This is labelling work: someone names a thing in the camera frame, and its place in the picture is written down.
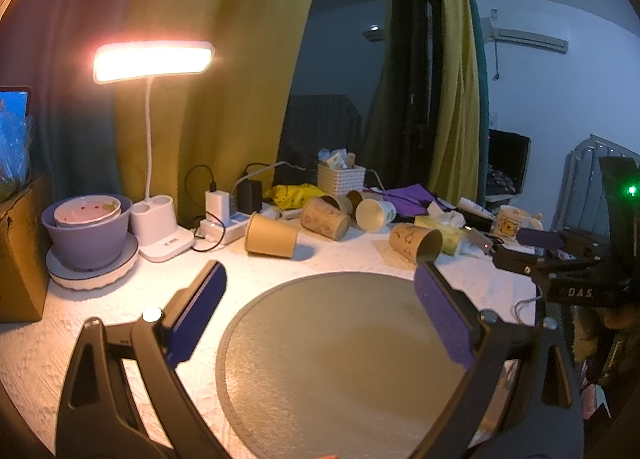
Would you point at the patterned brown paper cup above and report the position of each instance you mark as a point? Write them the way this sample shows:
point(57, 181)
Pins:
point(324, 219)

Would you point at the black monitor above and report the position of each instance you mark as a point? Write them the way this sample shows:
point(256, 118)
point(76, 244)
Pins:
point(507, 162)

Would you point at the white woven basket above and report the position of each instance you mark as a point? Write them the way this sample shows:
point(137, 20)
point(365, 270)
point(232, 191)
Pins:
point(339, 181)

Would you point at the yellow cloth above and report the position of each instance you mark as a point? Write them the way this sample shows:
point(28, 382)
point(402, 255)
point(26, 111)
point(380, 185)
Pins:
point(292, 197)

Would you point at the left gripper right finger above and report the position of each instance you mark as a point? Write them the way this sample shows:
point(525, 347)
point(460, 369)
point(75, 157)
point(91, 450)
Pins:
point(541, 417)

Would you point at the yellow green curtain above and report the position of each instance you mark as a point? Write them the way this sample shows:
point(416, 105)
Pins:
point(426, 125)

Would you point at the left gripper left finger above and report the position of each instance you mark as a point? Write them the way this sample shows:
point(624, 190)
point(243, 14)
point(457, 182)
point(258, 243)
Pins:
point(97, 415)

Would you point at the cardboard box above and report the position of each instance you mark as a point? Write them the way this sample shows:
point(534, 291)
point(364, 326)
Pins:
point(24, 244)

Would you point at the white green paper cup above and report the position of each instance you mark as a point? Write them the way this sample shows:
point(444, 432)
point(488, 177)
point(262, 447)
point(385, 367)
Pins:
point(373, 215)

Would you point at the white power strip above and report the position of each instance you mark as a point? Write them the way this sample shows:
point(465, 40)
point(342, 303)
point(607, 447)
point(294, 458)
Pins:
point(212, 231)

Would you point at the plain brown paper cup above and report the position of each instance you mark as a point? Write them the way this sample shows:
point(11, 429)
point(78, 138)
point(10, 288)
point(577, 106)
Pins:
point(267, 236)

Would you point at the white air conditioner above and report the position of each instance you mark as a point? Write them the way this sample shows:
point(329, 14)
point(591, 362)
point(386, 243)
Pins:
point(553, 35)

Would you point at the brown paper cup behind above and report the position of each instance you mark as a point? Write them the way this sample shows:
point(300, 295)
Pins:
point(348, 204)

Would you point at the white bear mug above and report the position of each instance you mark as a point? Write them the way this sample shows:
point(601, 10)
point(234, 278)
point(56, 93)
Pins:
point(510, 220)

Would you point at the brown patterned cup front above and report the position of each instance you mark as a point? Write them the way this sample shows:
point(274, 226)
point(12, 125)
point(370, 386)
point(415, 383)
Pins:
point(416, 244)

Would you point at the black power adapter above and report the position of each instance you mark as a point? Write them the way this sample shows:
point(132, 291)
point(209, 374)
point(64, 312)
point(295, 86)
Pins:
point(248, 196)

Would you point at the purple cloth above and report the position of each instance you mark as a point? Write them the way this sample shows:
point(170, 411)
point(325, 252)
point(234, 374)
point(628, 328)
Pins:
point(414, 200)

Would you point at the white charger plug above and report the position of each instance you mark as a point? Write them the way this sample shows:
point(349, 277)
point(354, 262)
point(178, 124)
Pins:
point(217, 207)

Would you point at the purple bowl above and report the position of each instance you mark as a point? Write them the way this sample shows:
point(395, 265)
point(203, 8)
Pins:
point(89, 247)

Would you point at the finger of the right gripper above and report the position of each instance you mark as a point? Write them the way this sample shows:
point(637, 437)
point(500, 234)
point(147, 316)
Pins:
point(547, 240)
point(533, 265)

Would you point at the white patterned small bowl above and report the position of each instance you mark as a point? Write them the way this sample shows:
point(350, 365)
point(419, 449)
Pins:
point(86, 210)

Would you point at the round grey placemat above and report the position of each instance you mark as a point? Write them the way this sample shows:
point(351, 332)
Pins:
point(344, 364)

